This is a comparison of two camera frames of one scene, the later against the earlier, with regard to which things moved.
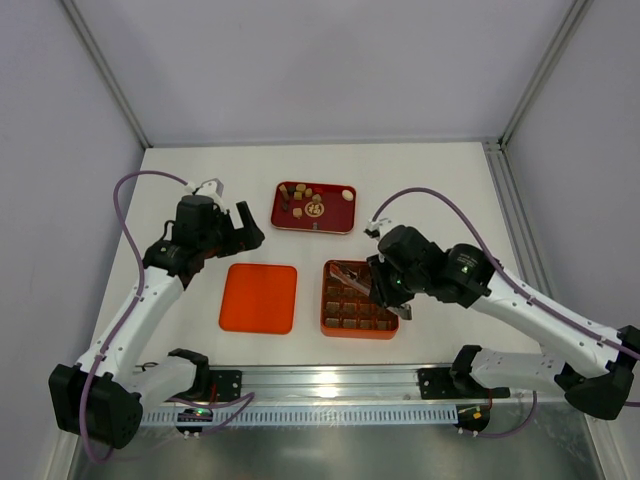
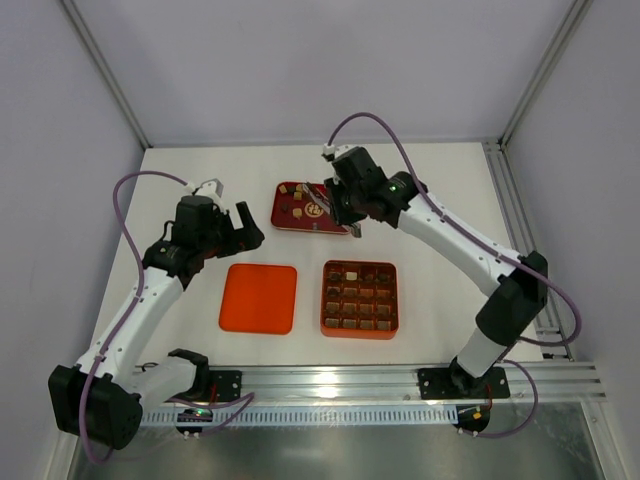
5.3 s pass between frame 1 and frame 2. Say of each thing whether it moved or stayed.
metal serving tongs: moved
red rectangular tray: stayed
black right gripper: moved
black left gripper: stayed
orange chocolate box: stayed
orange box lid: stayed
